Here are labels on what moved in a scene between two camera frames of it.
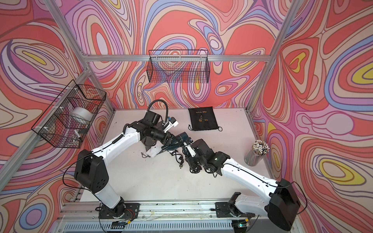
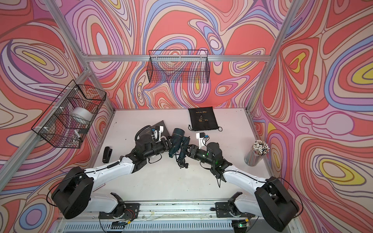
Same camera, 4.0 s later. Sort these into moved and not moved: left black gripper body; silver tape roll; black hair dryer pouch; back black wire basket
Moved: left black gripper body
Not moved: black hair dryer pouch; silver tape roll; back black wire basket
